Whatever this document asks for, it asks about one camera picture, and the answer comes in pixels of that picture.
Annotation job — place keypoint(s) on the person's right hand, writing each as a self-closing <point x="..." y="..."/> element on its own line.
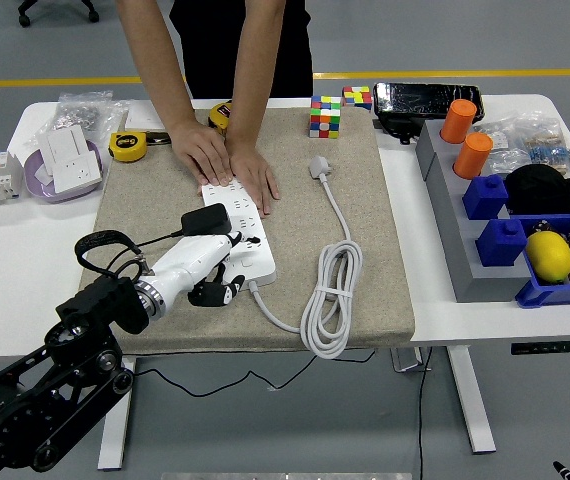
<point x="201" y="150"/>

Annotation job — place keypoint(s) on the person's left hand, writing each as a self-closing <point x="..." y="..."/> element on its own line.
<point x="254" y="175"/>

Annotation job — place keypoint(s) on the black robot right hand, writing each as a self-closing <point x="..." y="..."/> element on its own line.
<point x="561" y="471"/>

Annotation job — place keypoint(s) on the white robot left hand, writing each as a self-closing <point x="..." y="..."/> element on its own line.
<point x="185" y="262"/>

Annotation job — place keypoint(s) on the black plug adapter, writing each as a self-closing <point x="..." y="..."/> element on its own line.
<point x="205" y="220"/>

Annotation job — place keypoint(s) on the white power strip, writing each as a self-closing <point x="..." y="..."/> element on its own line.
<point x="265" y="265"/>

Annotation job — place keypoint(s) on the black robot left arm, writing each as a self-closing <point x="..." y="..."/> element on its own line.
<point x="30" y="400"/>

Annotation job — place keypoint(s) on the person's left forearm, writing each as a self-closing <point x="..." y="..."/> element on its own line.
<point x="257" y="60"/>

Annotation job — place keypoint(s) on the person's right forearm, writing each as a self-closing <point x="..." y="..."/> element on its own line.
<point x="157" y="50"/>

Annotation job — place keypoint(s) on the yellow tape measure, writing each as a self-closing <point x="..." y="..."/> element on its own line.
<point x="221" y="115"/>
<point x="127" y="147"/>

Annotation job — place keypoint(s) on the dark metal piece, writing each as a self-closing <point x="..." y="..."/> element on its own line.
<point x="157" y="139"/>

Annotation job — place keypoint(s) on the grey-brown mat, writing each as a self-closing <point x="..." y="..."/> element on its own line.
<point x="190" y="325"/>

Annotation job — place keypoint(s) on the large colourful puzzle cube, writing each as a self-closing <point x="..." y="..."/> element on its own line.
<point x="325" y="117"/>

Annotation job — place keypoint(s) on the person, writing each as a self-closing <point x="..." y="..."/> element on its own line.
<point x="215" y="40"/>

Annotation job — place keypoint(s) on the white table leg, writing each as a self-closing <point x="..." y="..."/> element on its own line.
<point x="112" y="435"/>
<point x="472" y="400"/>

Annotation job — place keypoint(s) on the clear bag of screws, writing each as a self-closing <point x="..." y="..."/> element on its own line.
<point x="85" y="112"/>

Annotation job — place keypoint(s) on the black table control panel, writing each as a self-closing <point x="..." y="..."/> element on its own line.
<point x="550" y="347"/>

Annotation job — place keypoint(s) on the small colourful puzzle cube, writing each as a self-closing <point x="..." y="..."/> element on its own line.
<point x="357" y="97"/>

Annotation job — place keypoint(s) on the black holder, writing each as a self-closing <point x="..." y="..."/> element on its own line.
<point x="397" y="129"/>

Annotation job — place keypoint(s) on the small white plastic piece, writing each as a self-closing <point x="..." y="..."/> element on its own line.
<point x="42" y="175"/>

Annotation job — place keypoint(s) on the purple bowl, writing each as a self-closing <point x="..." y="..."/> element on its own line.
<point x="32" y="187"/>

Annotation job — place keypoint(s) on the blue plastic bin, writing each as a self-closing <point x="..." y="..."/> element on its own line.
<point x="555" y="295"/>

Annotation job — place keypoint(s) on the black glossy wrapped box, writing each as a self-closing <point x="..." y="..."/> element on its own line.
<point x="427" y="101"/>

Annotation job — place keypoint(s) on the orange cylinder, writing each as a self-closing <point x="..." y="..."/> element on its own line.
<point x="457" y="120"/>
<point x="472" y="155"/>

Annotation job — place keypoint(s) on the grey stepped block base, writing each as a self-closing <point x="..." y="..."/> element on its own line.
<point x="455" y="240"/>

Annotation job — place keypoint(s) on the yellow lemon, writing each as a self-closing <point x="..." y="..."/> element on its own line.
<point x="549" y="257"/>

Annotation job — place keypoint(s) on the black office chair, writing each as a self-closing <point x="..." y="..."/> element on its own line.
<point x="25" y="17"/>

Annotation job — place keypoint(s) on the blue square block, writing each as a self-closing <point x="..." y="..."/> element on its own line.
<point x="485" y="197"/>
<point x="502" y="242"/>

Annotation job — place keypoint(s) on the clear bag of small parts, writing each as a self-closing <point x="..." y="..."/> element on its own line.
<point x="500" y="150"/>

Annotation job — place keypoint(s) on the black cloth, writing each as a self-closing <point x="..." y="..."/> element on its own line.
<point x="545" y="190"/>

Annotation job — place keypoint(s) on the clear bag of blue resistors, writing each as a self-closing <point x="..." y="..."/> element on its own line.
<point x="550" y="145"/>

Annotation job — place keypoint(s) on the flat white switch plate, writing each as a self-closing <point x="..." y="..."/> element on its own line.
<point x="140" y="117"/>

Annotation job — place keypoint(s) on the white wall socket panel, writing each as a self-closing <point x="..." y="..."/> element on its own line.
<point x="77" y="172"/>

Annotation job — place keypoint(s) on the white switch box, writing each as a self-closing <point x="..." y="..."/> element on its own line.
<point x="62" y="142"/>

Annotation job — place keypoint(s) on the silver under-table bracket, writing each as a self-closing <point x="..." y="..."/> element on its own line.
<point x="405" y="360"/>

